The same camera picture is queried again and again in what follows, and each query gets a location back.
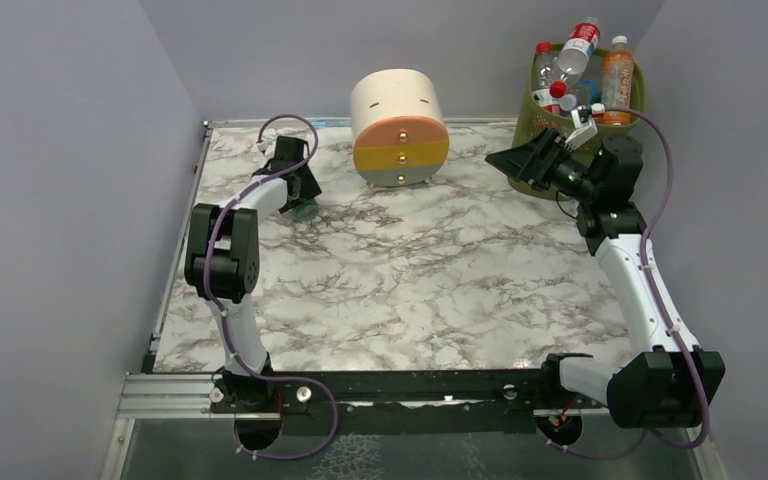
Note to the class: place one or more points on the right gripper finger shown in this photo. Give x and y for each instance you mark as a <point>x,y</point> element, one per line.
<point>547,148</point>
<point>523,164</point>

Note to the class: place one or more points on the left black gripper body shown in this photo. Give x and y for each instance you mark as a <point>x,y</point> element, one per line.
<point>302,201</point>

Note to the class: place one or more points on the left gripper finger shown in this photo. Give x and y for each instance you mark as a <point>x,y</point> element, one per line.
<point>294,195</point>
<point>309,188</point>

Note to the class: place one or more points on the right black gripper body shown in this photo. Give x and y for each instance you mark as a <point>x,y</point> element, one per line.
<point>542,159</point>

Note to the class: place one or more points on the red label Nongfu bottle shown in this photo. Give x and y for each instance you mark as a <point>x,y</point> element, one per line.
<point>542,78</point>

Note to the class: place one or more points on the small red label bottle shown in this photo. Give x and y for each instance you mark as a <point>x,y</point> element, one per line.
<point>574,57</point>

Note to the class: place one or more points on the orange label bottle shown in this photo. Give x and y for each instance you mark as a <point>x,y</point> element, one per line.
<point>617,74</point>

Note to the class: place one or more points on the green tea bottle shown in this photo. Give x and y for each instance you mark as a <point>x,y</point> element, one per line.
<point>306,211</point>

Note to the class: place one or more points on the blue label clear bottle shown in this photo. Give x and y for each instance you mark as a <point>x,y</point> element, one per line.
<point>582,93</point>

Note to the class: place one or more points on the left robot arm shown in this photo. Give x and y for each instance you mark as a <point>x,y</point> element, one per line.
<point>222,261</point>

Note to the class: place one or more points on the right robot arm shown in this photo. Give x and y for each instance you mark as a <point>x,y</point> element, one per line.
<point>636,291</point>

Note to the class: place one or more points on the green plastic waste bin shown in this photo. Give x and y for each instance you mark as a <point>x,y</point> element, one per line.
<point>533,119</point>

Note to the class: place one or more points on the cream round drawer cabinet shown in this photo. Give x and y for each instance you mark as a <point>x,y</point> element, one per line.
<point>399,134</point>

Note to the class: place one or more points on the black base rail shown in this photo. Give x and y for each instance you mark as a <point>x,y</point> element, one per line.
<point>416,402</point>

